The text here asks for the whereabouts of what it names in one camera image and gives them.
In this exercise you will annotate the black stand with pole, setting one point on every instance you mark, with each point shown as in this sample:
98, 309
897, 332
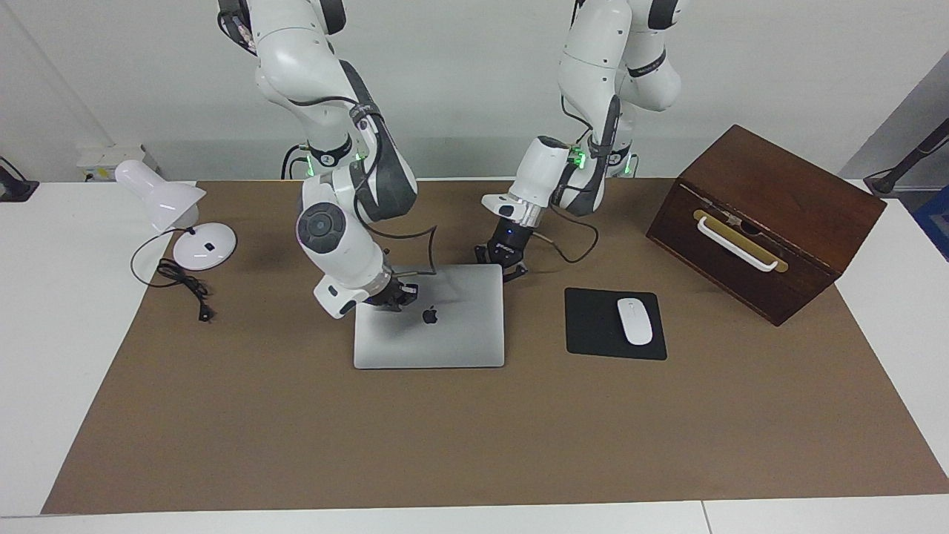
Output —
908, 159

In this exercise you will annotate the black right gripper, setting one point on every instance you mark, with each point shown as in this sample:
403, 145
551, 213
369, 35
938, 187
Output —
387, 297

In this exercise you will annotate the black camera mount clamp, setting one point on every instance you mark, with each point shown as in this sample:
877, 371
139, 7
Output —
15, 189

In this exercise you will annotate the white desk lamp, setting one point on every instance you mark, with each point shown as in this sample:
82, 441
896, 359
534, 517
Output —
204, 248

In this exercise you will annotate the dark brown wooden box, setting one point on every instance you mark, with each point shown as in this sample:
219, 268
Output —
786, 193

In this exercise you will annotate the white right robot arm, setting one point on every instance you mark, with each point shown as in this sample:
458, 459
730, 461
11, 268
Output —
334, 245

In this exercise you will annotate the brown table mat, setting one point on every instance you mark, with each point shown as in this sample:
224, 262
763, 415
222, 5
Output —
445, 445

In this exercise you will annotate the silver laptop computer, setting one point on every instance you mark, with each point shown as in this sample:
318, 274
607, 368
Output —
445, 348

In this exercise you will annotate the blue object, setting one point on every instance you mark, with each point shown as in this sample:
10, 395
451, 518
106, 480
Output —
936, 222

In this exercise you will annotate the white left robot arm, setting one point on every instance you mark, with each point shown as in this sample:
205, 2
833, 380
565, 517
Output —
593, 67

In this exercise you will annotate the black mouse pad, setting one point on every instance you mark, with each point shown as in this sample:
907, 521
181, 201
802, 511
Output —
589, 326

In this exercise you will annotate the white computer mouse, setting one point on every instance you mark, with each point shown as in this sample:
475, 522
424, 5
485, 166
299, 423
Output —
635, 321

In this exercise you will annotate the white wall socket box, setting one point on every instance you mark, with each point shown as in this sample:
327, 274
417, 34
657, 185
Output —
96, 159

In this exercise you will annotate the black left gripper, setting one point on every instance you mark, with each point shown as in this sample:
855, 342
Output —
510, 241

